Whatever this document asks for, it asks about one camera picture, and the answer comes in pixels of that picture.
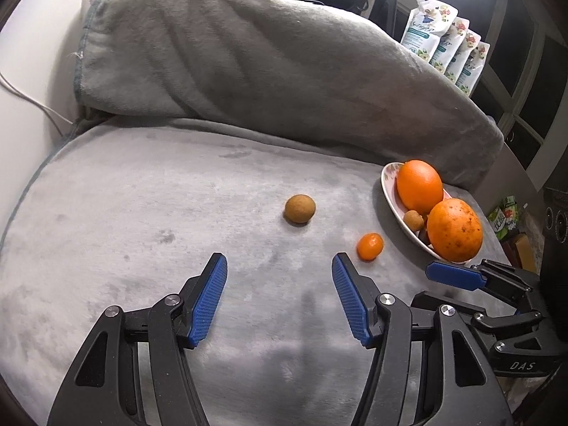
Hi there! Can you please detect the brown round fruit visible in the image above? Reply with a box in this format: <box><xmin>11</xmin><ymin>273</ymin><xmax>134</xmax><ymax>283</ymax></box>
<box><xmin>284</xmin><ymin>194</ymin><xmax>317</xmax><ymax>224</ymax></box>
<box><xmin>403</xmin><ymin>210</ymin><xmax>427</xmax><ymax>232</ymax></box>

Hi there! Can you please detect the large smooth orange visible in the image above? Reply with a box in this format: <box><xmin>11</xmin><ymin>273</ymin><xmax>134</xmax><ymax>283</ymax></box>
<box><xmin>396</xmin><ymin>160</ymin><xmax>444</xmax><ymax>214</ymax></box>

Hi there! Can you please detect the green snack packet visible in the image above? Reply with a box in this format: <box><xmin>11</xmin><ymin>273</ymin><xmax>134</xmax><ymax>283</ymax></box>
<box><xmin>501</xmin><ymin>195</ymin><xmax>521</xmax><ymax>232</ymax></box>
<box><xmin>487</xmin><ymin>206</ymin><xmax>507</xmax><ymax>234</ymax></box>

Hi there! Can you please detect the spotted orange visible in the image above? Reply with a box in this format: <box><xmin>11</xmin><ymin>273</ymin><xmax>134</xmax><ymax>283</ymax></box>
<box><xmin>427</xmin><ymin>199</ymin><xmax>484</xmax><ymax>262</ymax></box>

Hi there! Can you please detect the dark framed window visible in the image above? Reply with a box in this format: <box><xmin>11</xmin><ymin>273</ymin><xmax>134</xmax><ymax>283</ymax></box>
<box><xmin>481</xmin><ymin>0</ymin><xmax>568</xmax><ymax>187</ymax></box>

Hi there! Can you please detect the small orange kumquat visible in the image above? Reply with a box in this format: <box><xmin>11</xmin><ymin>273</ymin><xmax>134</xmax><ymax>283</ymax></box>
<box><xmin>357</xmin><ymin>233</ymin><xmax>384</xmax><ymax>262</ymax></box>

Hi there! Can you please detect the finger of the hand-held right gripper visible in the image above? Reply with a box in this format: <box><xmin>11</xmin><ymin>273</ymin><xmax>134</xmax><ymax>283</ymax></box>
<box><xmin>410</xmin><ymin>290</ymin><xmax>545</xmax><ymax>333</ymax></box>
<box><xmin>425</xmin><ymin>258</ymin><xmax>541</xmax><ymax>306</ymax></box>

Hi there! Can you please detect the brown box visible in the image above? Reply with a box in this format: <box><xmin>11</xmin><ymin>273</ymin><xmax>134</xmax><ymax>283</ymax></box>
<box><xmin>506</xmin><ymin>233</ymin><xmax>533</xmax><ymax>269</ymax></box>

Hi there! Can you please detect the white floral plate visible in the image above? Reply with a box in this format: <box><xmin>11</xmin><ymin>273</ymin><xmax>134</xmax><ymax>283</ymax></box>
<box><xmin>381</xmin><ymin>162</ymin><xmax>482</xmax><ymax>263</ymax></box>

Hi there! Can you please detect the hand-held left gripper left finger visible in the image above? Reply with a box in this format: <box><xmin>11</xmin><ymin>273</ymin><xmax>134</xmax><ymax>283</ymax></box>
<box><xmin>47</xmin><ymin>252</ymin><xmax>229</xmax><ymax>426</ymax></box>

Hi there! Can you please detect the grey fleece blanket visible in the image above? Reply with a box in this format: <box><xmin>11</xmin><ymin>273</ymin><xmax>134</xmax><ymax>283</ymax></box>
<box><xmin>0</xmin><ymin>118</ymin><xmax>533</xmax><ymax>426</ymax></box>

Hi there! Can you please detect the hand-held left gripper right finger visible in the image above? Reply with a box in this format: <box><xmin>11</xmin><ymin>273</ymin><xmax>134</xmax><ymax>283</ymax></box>
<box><xmin>332</xmin><ymin>252</ymin><xmax>515</xmax><ymax>426</ymax></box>

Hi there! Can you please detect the grey fleece pillow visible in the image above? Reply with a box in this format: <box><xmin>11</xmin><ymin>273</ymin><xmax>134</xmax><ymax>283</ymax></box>
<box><xmin>71</xmin><ymin>0</ymin><xmax>504</xmax><ymax>187</ymax></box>

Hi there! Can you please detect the floral refill pouch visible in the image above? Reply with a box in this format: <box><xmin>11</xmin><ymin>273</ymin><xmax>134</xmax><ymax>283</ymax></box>
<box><xmin>402</xmin><ymin>0</ymin><xmax>447</xmax><ymax>56</ymax></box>
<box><xmin>444</xmin><ymin>31</ymin><xmax>482</xmax><ymax>83</ymax></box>
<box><xmin>457</xmin><ymin>42</ymin><xmax>491</xmax><ymax>96</ymax></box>
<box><xmin>430</xmin><ymin>17</ymin><xmax>470</xmax><ymax>69</ymax></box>

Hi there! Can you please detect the white cable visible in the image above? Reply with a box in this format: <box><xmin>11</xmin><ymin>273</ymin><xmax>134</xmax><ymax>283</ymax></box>
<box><xmin>0</xmin><ymin>71</ymin><xmax>74</xmax><ymax>126</ymax></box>

